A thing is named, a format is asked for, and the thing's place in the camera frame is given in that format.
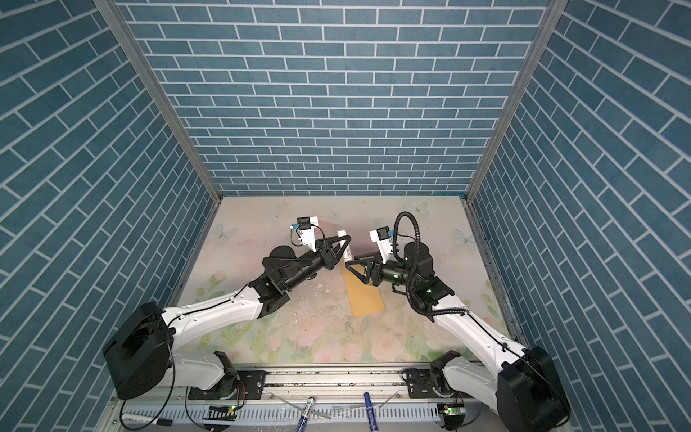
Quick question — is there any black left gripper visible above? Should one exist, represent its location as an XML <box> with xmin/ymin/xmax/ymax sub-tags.
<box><xmin>281</xmin><ymin>234</ymin><xmax>349</xmax><ymax>293</ymax></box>

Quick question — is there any blue marker pen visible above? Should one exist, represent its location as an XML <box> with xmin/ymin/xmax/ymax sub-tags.
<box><xmin>363</xmin><ymin>392</ymin><xmax>379</xmax><ymax>432</ymax></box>

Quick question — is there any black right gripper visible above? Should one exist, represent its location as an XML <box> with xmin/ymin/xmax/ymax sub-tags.
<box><xmin>347</xmin><ymin>251</ymin><xmax>419</xmax><ymax>291</ymax></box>

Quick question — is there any brown paper envelope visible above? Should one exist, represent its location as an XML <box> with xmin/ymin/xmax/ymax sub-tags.
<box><xmin>341</xmin><ymin>266</ymin><xmax>385</xmax><ymax>318</ymax></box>

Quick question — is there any white-blue marker pen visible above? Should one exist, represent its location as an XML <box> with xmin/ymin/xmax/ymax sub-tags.
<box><xmin>295</xmin><ymin>397</ymin><xmax>315</xmax><ymax>432</ymax></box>

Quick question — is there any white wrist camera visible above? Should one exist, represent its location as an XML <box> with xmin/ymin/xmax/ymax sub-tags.
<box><xmin>370</xmin><ymin>226</ymin><xmax>393</xmax><ymax>264</ymax></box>
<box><xmin>291</xmin><ymin>216</ymin><xmax>319</xmax><ymax>252</ymax></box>

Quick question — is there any black corrugated cable hose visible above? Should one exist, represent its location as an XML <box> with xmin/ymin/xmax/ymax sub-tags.
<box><xmin>392</xmin><ymin>211</ymin><xmax>468</xmax><ymax>318</ymax></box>

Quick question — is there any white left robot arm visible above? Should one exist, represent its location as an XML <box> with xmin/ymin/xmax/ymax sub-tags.
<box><xmin>103</xmin><ymin>234</ymin><xmax>351</xmax><ymax>401</ymax></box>

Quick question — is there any white glue stick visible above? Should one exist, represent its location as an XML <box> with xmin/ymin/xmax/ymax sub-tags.
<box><xmin>338</xmin><ymin>230</ymin><xmax>353</xmax><ymax>262</ymax></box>

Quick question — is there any aluminium left corner post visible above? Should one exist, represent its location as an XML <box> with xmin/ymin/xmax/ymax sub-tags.
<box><xmin>94</xmin><ymin>0</ymin><xmax>222</xmax><ymax>204</ymax></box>

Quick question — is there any aluminium corner post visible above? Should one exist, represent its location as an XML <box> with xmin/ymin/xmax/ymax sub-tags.
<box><xmin>466</xmin><ymin>0</ymin><xmax>568</xmax><ymax>204</ymax></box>
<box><xmin>94</xmin><ymin>0</ymin><xmax>222</xmax><ymax>204</ymax></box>

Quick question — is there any aluminium right corner post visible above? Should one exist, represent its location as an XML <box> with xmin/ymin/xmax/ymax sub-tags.
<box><xmin>466</xmin><ymin>0</ymin><xmax>568</xmax><ymax>204</ymax></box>

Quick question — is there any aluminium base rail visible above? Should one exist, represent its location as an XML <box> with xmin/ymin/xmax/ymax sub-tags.
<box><xmin>97</xmin><ymin>363</ymin><xmax>510</xmax><ymax>431</ymax></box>

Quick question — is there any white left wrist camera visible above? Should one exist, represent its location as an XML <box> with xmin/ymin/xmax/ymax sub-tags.
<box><xmin>291</xmin><ymin>216</ymin><xmax>319</xmax><ymax>252</ymax></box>

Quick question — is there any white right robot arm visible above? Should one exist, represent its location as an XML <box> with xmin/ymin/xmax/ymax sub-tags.
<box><xmin>345</xmin><ymin>243</ymin><xmax>572</xmax><ymax>431</ymax></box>

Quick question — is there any black marker pen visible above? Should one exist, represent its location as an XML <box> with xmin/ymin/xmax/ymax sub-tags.
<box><xmin>120</xmin><ymin>413</ymin><xmax>173</xmax><ymax>427</ymax></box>

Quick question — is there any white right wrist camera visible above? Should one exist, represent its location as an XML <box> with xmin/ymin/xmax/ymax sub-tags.
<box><xmin>370</xmin><ymin>226</ymin><xmax>393</xmax><ymax>264</ymax></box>

